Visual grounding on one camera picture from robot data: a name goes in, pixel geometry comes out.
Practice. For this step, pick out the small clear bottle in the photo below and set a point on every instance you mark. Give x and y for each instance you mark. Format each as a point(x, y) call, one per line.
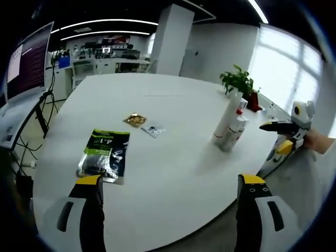
point(271, 111)

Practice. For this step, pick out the blue storage bin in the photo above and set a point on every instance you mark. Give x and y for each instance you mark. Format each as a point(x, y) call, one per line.
point(64, 63)

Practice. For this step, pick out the black-legged laptop stand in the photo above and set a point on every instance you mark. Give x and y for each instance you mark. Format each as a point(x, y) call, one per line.
point(40, 115)

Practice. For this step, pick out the small silver skincare sachet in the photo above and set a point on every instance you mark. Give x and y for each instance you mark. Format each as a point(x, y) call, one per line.
point(153, 129)

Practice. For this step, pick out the white lab bench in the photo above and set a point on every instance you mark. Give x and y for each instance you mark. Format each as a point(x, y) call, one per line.
point(105, 67)

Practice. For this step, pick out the red container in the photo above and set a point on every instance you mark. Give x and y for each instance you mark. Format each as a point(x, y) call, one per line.
point(254, 103)

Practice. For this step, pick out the ceiling light strip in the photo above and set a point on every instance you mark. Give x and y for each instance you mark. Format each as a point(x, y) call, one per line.
point(258, 10)
point(118, 32)
point(118, 20)

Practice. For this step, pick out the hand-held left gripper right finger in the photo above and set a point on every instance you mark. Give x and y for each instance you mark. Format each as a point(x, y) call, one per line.
point(262, 236)

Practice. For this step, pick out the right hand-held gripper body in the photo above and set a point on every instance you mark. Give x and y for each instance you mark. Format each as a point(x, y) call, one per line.
point(304, 115)

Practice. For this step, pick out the gold foil skincare packet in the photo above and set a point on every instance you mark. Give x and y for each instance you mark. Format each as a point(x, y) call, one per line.
point(135, 120)

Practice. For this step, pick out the silver dark skincare sachet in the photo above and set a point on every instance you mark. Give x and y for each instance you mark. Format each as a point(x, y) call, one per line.
point(94, 168)

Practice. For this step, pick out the open silver laptop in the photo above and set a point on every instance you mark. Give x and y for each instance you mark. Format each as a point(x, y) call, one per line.
point(31, 60)

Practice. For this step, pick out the green potted plant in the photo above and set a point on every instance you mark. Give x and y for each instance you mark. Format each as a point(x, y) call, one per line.
point(236, 80)

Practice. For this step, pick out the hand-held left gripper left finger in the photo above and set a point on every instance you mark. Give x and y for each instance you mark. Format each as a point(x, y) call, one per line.
point(76, 241)

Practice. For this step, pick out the white skincare tube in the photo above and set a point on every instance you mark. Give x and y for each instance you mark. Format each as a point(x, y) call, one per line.
point(227, 120)

